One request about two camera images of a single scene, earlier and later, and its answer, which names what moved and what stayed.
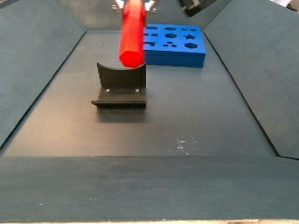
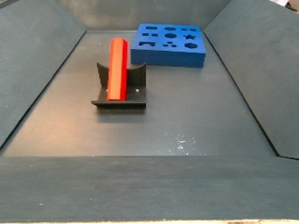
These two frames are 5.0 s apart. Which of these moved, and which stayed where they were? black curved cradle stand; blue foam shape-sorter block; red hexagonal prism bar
Moved: red hexagonal prism bar
Stayed: black curved cradle stand; blue foam shape-sorter block
